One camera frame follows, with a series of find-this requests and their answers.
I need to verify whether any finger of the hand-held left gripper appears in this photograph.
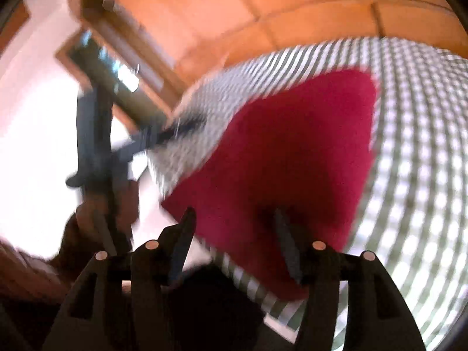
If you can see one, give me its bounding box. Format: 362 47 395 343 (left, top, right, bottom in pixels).
144 114 207 151

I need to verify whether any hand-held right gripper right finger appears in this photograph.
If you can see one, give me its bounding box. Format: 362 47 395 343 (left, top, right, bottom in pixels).
273 208 426 351

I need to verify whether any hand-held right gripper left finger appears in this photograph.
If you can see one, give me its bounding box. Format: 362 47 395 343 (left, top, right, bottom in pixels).
42 207 197 351

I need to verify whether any dark red cloth garment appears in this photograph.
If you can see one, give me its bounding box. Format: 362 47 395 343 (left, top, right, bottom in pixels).
161 69 381 300

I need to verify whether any person's left forearm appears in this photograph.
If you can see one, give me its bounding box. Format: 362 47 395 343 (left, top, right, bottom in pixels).
46 214 110 275

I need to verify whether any person's left hand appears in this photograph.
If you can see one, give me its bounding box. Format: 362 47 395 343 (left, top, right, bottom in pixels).
75 179 141 249

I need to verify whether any wooden glass door cabinet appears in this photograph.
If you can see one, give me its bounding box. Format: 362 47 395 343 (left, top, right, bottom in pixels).
56 31 174 134

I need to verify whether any green checkered bed sheet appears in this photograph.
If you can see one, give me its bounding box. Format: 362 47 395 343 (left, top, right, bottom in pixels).
146 37 468 351

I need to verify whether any wooden wardrobe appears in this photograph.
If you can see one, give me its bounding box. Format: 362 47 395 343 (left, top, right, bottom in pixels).
64 0 461 97

